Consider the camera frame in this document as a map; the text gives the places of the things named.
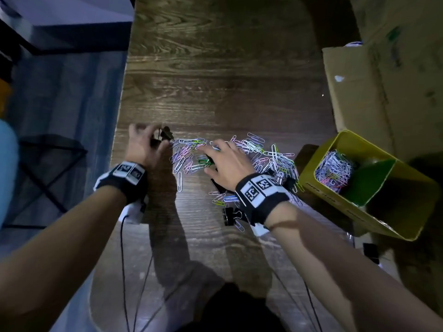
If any person's left hand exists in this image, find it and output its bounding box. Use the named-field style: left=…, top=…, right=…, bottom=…
left=124, top=123, right=170, bottom=169

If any person's right hand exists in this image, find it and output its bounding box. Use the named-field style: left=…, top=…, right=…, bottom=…
left=197, top=139, right=257, bottom=192

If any group of black binder clips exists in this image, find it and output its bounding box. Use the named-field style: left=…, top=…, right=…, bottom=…
left=204, top=154, right=298, bottom=227

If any single black binder clip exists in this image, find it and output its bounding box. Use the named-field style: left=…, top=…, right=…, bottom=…
left=362, top=243, right=380, bottom=265

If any yellow divided bin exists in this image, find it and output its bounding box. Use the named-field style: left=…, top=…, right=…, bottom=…
left=298, top=130, right=440, bottom=242

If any person's right forearm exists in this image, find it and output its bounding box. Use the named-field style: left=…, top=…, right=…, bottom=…
left=264, top=202, right=443, bottom=332

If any person's left forearm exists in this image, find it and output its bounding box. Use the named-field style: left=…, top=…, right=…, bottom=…
left=0, top=185, right=127, bottom=332

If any person's black clothing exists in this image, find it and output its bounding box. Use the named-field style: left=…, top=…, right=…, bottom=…
left=176, top=282, right=288, bottom=332

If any large printed cardboard box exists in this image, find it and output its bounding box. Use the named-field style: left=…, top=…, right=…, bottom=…
left=322, top=0, right=443, bottom=319

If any black left wristband with markers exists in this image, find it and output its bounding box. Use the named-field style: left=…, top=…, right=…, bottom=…
left=93, top=161, right=149, bottom=204

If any black wristband with markers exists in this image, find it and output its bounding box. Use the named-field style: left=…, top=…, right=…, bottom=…
left=235, top=172, right=291, bottom=225
left=93, top=161, right=149, bottom=204

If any black right wristband with markers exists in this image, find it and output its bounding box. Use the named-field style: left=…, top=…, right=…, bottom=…
left=235, top=172, right=291, bottom=225

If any black metal stool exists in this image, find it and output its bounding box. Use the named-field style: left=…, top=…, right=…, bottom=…
left=3, top=134, right=88, bottom=229

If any light blue object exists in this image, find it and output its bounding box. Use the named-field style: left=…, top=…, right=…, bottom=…
left=0, top=120, right=18, bottom=227

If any green divider card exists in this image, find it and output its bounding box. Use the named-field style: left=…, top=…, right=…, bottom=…
left=341, top=159, right=397, bottom=207

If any orange object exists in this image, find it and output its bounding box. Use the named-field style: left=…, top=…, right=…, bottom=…
left=0, top=79, right=13, bottom=118

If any white furniture with black base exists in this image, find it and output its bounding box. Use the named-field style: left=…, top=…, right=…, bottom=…
left=0, top=0, right=135, bottom=56

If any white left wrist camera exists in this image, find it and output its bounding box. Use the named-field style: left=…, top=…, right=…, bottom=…
left=119, top=200, right=150, bottom=225

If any black left camera cable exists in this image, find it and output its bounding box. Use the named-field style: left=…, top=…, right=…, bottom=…
left=119, top=216, right=155, bottom=332

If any black camera cable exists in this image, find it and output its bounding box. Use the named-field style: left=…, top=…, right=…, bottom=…
left=273, top=269, right=324, bottom=332
left=119, top=216, right=155, bottom=332

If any black right camera cable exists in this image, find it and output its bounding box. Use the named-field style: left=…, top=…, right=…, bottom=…
left=273, top=269, right=324, bottom=332

